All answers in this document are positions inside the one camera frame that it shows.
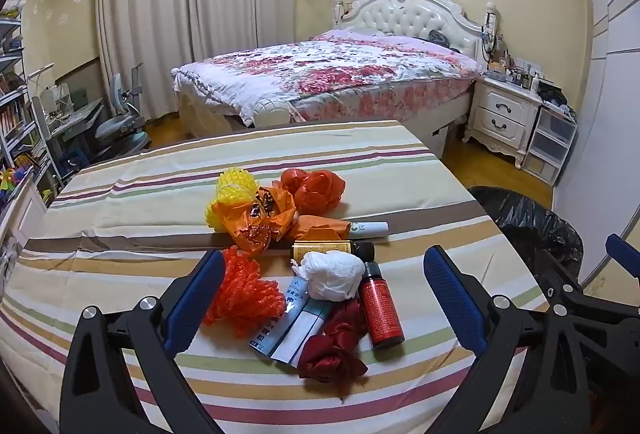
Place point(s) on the grey study desk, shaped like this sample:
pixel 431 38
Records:
pixel 75 119

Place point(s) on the pile of dark clothes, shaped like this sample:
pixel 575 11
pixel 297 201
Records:
pixel 555 99

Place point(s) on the orange foam fruit net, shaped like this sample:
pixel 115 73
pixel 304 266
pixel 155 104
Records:
pixel 240 299

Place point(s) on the beige curtain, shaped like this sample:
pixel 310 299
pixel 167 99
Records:
pixel 160 14

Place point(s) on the white tissue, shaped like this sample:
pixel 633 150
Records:
pixel 332 275

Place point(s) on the grey swivel chair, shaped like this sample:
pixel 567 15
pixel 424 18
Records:
pixel 122 129

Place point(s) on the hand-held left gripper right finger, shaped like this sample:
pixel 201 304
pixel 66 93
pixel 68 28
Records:
pixel 452 299

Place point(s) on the amber bottle yellow label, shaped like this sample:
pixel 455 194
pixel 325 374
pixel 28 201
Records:
pixel 325 250

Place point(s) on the floral quilt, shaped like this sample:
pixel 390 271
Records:
pixel 325 69

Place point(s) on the white under-bed box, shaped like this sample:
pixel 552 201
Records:
pixel 440 139

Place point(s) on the teal and white box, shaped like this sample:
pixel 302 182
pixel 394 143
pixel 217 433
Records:
pixel 280 319

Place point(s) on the white nightstand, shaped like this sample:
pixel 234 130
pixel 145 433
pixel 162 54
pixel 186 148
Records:
pixel 500 109

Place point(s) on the trash bin with black bag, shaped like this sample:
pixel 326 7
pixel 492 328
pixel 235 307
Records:
pixel 525 229

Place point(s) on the cluster of small bottles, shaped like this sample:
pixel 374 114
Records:
pixel 515 74

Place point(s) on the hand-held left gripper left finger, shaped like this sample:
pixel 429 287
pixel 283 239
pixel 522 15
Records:
pixel 192 301

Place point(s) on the white upholstered bed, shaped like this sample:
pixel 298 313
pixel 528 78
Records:
pixel 400 14

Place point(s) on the bookshelf with books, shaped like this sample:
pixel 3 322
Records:
pixel 15 114

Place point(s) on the plain orange plastic bag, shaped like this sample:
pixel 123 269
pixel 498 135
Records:
pixel 320 228

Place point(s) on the clear plastic drawer unit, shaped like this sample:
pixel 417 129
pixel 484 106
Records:
pixel 547 139

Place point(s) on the yellow foam fruit net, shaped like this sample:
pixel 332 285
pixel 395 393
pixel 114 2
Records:
pixel 232 186

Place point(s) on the red bottle black cap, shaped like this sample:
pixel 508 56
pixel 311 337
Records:
pixel 382 314

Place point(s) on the striped tablecloth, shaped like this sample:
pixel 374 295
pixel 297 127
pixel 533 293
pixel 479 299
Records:
pixel 150 194

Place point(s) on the orange printed plastic bag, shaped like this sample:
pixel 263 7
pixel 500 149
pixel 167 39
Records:
pixel 260 226

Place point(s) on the power strip with chargers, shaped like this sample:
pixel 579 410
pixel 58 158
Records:
pixel 490 34

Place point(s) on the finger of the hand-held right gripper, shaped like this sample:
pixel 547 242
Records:
pixel 621 252
pixel 600 309

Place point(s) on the white tube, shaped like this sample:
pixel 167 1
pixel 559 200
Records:
pixel 372 229

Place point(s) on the red-orange plastic bag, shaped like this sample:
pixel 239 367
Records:
pixel 315 186

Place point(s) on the dark red crumpled cloth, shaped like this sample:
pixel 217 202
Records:
pixel 330 354

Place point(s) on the white wardrobe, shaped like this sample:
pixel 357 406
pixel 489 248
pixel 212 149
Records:
pixel 610 89

